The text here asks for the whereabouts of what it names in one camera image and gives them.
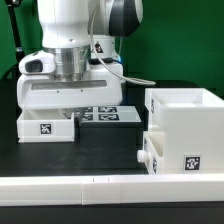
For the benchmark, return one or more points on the white front drawer box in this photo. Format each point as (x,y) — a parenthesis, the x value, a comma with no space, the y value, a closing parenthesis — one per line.
(152,152)

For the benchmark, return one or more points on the white drawer cabinet frame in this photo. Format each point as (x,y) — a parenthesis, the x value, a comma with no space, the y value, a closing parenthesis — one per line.
(192,120)

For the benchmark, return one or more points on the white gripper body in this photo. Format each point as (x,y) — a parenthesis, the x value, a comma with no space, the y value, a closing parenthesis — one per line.
(99,87)

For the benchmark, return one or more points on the white front rail wall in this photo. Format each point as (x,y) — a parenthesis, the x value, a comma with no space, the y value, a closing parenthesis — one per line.
(110,189)

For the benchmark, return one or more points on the white drawer box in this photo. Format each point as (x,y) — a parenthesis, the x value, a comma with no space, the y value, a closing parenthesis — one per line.
(45,126)
(152,152)

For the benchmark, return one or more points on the white marker base plate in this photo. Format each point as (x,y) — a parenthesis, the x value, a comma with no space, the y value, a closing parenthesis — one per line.
(110,114)

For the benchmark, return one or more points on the black stand pole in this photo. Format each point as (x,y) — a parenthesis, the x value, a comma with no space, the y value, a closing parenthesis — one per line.
(19,51)

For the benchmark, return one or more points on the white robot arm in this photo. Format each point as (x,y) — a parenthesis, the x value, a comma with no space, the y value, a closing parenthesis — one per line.
(60,77)

